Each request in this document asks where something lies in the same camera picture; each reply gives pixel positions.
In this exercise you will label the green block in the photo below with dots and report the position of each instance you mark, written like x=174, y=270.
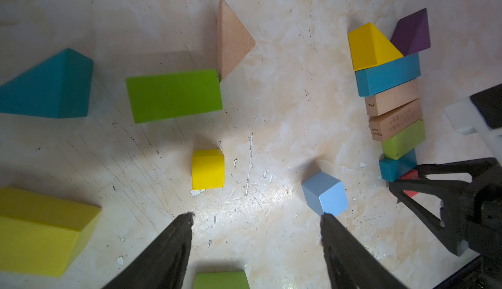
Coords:
x=403, y=142
x=159, y=97
x=221, y=280

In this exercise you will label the natural wood plank block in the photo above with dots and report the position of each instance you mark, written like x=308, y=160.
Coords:
x=391, y=123

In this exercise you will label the small natural wood block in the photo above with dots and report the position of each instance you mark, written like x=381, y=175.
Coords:
x=234, y=41

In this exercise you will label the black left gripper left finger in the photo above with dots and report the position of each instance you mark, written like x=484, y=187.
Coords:
x=163, y=264

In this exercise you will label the teal triangular block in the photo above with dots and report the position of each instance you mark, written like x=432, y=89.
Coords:
x=58, y=87

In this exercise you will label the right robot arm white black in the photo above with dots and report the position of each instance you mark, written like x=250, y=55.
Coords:
x=480, y=113

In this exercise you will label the yellow rectangular block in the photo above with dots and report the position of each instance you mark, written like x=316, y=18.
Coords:
x=43, y=235

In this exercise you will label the light blue cube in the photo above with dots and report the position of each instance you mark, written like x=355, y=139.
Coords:
x=325, y=194

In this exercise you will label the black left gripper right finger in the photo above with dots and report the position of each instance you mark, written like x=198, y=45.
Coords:
x=348, y=262

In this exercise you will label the long teal block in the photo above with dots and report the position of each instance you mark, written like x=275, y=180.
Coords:
x=377, y=79

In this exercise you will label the yellow triangular block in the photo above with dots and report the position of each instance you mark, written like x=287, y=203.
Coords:
x=369, y=47

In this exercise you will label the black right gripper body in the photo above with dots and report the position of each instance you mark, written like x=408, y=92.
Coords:
x=474, y=218

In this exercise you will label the purple triangular block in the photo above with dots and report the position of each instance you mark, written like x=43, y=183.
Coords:
x=412, y=33

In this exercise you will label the small yellow cube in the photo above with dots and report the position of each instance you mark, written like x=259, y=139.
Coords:
x=208, y=169

